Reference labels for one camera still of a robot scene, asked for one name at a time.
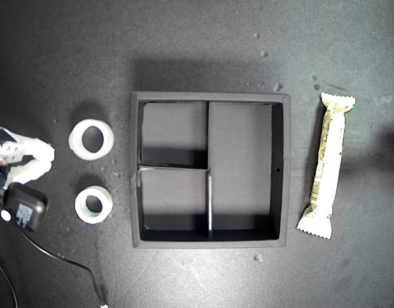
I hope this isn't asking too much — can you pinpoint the small white tape roll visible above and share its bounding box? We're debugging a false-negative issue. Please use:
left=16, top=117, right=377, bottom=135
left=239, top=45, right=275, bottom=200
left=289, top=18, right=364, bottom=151
left=74, top=185, right=114, bottom=225

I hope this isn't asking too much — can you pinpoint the black compartment tray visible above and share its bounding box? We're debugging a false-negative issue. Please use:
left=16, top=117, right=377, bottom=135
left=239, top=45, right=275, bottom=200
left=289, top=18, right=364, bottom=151
left=130, top=91, right=291, bottom=250

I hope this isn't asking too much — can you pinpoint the snack bar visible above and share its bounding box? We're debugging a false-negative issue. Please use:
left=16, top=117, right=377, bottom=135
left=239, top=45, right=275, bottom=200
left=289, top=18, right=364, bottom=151
left=295, top=92, right=357, bottom=240

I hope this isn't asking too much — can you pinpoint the large white tape roll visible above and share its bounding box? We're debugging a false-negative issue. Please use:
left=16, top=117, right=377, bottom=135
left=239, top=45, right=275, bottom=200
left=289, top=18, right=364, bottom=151
left=68, top=118, right=115, bottom=161

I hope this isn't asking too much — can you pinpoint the thin black cable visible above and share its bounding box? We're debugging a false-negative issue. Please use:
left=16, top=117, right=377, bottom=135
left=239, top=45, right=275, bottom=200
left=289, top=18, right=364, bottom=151
left=0, top=252, right=19, bottom=308

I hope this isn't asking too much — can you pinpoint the thick black camera cable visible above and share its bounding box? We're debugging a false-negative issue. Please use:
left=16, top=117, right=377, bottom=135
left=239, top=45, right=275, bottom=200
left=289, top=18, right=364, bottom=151
left=13, top=221, right=110, bottom=308

